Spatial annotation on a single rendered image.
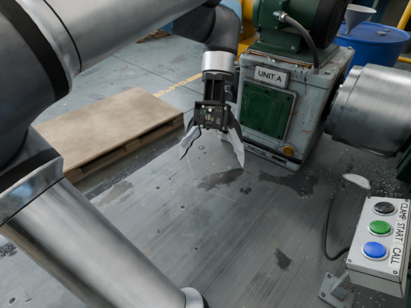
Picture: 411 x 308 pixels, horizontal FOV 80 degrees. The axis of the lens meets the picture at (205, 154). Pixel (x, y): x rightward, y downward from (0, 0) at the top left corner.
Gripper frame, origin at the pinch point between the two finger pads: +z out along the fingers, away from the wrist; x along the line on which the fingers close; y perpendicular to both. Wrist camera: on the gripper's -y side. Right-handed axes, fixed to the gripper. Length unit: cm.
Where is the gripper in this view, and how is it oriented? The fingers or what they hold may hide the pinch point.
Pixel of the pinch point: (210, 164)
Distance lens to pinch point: 58.3
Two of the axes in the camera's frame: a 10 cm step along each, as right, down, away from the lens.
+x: 9.8, 1.2, -1.8
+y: -2.0, 1.0, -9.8
